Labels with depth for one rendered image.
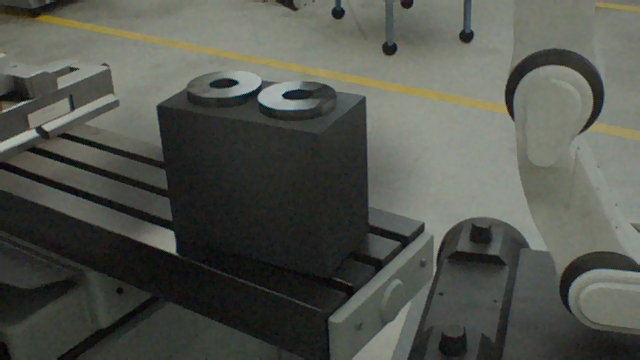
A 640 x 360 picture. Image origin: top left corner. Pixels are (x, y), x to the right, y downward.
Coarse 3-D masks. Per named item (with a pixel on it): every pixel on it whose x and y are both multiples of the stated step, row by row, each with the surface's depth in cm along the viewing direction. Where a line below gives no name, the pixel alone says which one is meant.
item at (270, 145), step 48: (192, 96) 99; (240, 96) 98; (288, 96) 98; (336, 96) 96; (192, 144) 99; (240, 144) 96; (288, 144) 92; (336, 144) 94; (192, 192) 103; (240, 192) 99; (288, 192) 95; (336, 192) 96; (192, 240) 106; (240, 240) 102; (288, 240) 98; (336, 240) 99
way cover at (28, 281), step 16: (0, 240) 124; (0, 256) 118; (16, 256) 119; (32, 256) 120; (48, 256) 120; (0, 272) 113; (16, 272) 113; (32, 272) 114; (48, 272) 115; (64, 272) 115; (80, 272) 116; (32, 288) 109
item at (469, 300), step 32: (480, 224) 165; (448, 256) 165; (480, 256) 163; (512, 256) 165; (544, 256) 168; (448, 288) 156; (480, 288) 156; (512, 288) 157; (544, 288) 158; (448, 320) 147; (480, 320) 147; (512, 320) 150; (544, 320) 150; (576, 320) 149; (416, 352) 140; (448, 352) 135; (480, 352) 137; (512, 352) 142; (544, 352) 142; (576, 352) 141; (608, 352) 141
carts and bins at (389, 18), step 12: (336, 0) 509; (384, 0) 439; (396, 0) 438; (408, 0) 440; (468, 0) 453; (336, 12) 513; (468, 12) 456; (468, 24) 459; (468, 36) 462; (384, 48) 448; (396, 48) 450
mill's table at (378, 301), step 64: (0, 192) 124; (64, 192) 121; (128, 192) 120; (64, 256) 120; (128, 256) 111; (192, 256) 104; (384, 256) 102; (256, 320) 100; (320, 320) 94; (384, 320) 101
